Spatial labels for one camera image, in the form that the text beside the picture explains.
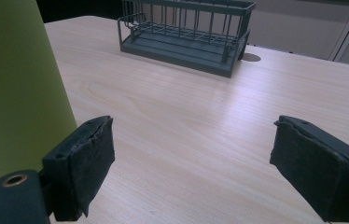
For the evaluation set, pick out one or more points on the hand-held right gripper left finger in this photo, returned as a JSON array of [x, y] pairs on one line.
[[79, 168]]

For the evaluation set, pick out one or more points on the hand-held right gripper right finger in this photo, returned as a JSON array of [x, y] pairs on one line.
[[315, 168]]

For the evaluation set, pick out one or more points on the green tumbler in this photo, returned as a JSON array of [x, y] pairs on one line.
[[14, 77]]

